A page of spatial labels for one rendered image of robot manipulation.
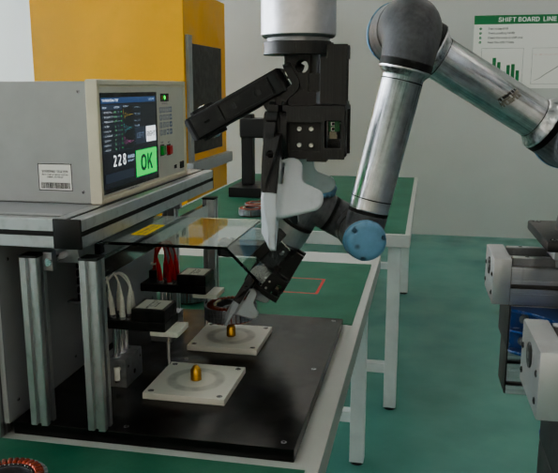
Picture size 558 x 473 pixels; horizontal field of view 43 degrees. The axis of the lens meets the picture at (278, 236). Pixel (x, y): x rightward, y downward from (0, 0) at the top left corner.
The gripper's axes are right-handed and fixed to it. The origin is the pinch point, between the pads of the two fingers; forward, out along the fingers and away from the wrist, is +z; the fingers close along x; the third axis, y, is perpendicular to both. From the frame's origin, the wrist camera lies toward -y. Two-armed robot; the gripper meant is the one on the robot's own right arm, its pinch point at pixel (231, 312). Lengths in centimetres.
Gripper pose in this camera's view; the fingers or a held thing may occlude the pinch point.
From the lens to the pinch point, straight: 154.9
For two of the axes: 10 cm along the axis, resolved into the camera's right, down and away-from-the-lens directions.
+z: -4.9, 8.3, 2.7
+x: 2.0, -2.0, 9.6
